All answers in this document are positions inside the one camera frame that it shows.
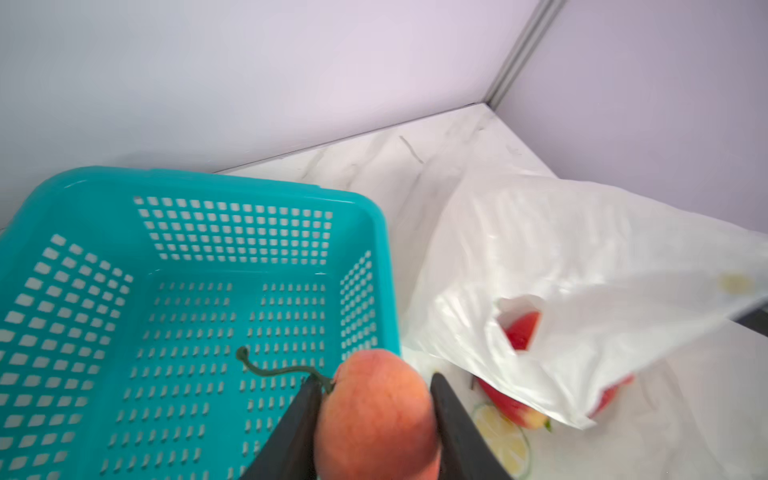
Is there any small red fruit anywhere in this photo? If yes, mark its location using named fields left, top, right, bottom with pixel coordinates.
left=235, top=345, right=443, bottom=480

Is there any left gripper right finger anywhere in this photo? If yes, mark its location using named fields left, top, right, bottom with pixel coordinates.
left=430, top=373, right=513, bottom=480

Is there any large fake strawberry back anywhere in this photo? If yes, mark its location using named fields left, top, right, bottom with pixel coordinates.
left=589, top=375, right=635, bottom=418

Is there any large fake strawberry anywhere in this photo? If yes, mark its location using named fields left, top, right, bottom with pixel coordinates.
left=475, top=377, right=552, bottom=431
left=503, top=311, right=540, bottom=351
left=589, top=375, right=635, bottom=418

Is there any teal plastic basket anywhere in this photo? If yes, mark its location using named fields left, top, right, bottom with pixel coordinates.
left=1, top=167, right=400, bottom=479

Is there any large fake strawberry front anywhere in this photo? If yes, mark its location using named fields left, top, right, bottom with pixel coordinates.
left=503, top=311, right=540, bottom=351

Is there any white plastic bag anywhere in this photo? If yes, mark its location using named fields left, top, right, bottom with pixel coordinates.
left=400, top=173, right=767, bottom=479

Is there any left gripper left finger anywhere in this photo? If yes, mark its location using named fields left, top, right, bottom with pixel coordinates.
left=240, top=377, right=323, bottom=480

